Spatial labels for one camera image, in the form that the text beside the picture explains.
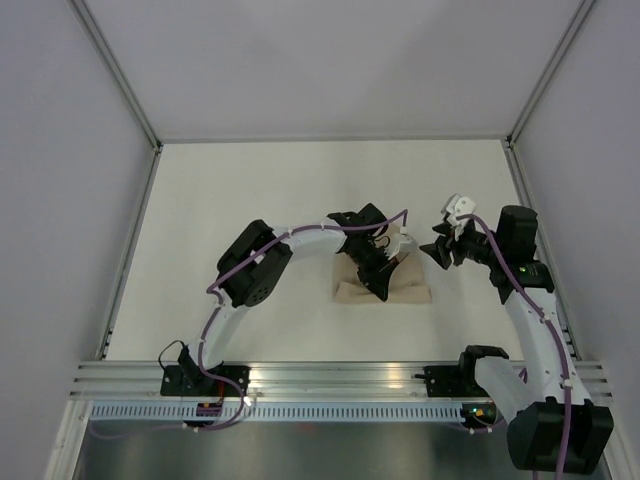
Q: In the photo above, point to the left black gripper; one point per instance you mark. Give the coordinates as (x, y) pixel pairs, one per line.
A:
(377, 281)

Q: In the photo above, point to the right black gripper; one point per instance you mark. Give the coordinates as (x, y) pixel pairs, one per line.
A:
(442, 245)

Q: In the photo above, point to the beige cloth napkin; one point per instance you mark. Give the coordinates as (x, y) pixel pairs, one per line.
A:
(407, 286)

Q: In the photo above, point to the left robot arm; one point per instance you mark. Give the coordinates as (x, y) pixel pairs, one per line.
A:
(251, 267)

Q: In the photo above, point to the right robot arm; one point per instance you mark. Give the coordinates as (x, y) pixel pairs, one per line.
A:
(553, 425)

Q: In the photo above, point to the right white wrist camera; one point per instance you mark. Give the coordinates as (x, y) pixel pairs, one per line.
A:
(457, 212)

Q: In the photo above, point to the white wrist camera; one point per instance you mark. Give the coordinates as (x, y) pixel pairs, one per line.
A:
(457, 212)
(400, 243)

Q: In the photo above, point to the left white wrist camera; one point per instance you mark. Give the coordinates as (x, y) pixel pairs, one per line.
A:
(400, 243)

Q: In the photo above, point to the right aluminium frame post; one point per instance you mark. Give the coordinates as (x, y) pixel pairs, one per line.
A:
(566, 41)

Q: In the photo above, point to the aluminium frame post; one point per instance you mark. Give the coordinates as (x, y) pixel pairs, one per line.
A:
(566, 41)
(100, 43)

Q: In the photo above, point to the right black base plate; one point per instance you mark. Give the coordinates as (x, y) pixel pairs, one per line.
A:
(449, 381)

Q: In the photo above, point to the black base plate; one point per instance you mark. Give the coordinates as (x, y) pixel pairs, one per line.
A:
(449, 381)
(175, 382)

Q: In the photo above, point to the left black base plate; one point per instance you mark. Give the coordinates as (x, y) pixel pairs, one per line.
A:
(175, 382)

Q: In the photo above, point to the aluminium mounting rail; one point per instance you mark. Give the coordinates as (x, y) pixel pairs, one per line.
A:
(270, 381)

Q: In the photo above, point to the white slotted cable duct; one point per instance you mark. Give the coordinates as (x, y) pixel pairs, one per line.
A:
(447, 412)

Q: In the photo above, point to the left aluminium frame post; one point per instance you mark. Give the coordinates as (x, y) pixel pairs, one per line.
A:
(100, 43)

